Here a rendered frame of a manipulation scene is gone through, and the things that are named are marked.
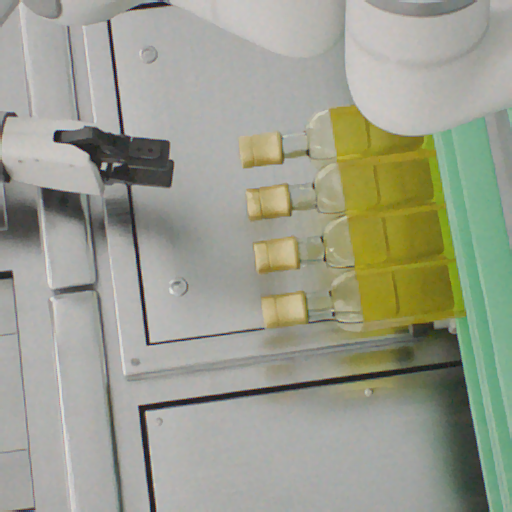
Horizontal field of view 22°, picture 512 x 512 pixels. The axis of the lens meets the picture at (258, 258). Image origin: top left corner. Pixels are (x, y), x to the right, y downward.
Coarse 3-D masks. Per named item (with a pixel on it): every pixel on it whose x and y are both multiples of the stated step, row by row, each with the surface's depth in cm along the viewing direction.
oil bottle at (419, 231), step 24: (360, 216) 135; (384, 216) 135; (408, 216) 135; (432, 216) 135; (336, 240) 135; (360, 240) 134; (384, 240) 134; (408, 240) 134; (432, 240) 134; (336, 264) 135; (360, 264) 134
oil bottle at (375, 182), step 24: (336, 168) 136; (360, 168) 136; (384, 168) 136; (408, 168) 136; (432, 168) 136; (336, 192) 136; (360, 192) 136; (384, 192) 136; (408, 192) 136; (432, 192) 136; (336, 216) 137
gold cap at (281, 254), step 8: (272, 240) 136; (280, 240) 136; (288, 240) 136; (296, 240) 136; (256, 248) 135; (264, 248) 135; (272, 248) 135; (280, 248) 135; (288, 248) 135; (296, 248) 135; (256, 256) 135; (264, 256) 135; (272, 256) 135; (280, 256) 135; (288, 256) 135; (296, 256) 135; (256, 264) 136; (264, 264) 135; (272, 264) 135; (280, 264) 135; (288, 264) 136; (296, 264) 136; (264, 272) 136; (272, 272) 136
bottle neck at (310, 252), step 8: (304, 240) 136; (312, 240) 136; (304, 248) 136; (312, 248) 136; (320, 248) 136; (304, 256) 136; (312, 256) 136; (320, 256) 136; (304, 264) 136; (312, 264) 137
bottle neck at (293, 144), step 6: (294, 132) 139; (300, 132) 139; (282, 138) 139; (288, 138) 139; (294, 138) 139; (300, 138) 139; (282, 144) 139; (288, 144) 139; (294, 144) 139; (300, 144) 139; (288, 150) 139; (294, 150) 139; (300, 150) 139; (288, 156) 139; (294, 156) 139; (300, 156) 140
